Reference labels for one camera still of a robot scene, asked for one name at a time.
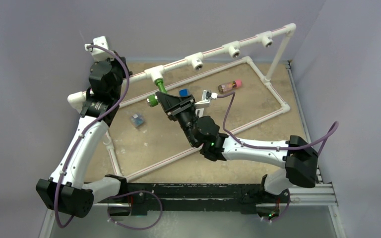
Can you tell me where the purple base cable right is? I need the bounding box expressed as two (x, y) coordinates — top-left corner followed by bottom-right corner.
(261, 193), (292, 224)

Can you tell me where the green plastic water faucet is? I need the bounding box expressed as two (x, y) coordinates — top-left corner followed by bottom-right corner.
(146, 78), (167, 107)

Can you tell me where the white plastic clip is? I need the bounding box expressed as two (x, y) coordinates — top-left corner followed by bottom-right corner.
(195, 108), (204, 117)

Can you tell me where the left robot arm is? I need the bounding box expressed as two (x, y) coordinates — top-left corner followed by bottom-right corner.
(36, 57), (132, 218)

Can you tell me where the small blue foil packet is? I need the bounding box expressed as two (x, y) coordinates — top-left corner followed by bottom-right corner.
(130, 114), (145, 128)

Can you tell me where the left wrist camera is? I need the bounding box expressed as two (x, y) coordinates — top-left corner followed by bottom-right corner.
(84, 36), (112, 61)

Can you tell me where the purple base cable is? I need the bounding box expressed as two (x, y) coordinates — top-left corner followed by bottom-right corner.
(261, 193), (292, 224)
(107, 190), (164, 231)

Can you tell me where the pink capped small bottle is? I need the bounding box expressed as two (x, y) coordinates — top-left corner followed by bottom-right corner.
(218, 80), (243, 94)

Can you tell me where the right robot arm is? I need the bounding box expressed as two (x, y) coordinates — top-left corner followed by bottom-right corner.
(155, 92), (318, 202)

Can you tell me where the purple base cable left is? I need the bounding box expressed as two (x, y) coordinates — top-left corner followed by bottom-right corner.
(107, 190), (164, 231)

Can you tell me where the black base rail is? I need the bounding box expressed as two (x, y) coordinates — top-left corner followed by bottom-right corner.
(102, 183), (290, 218)

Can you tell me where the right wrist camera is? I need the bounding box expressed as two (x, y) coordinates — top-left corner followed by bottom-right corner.
(195, 90), (218, 109)

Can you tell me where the blue grey small block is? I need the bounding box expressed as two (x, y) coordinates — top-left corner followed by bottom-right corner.
(179, 89), (190, 97)

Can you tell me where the white PVC pipe frame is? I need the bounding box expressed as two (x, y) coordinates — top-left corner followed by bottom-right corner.
(67, 23), (296, 179)

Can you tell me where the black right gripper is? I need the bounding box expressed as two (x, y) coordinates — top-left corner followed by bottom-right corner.
(153, 94), (197, 148)

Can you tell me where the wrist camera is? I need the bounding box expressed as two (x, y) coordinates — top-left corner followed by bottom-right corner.
(195, 90), (218, 109)
(84, 36), (112, 61)

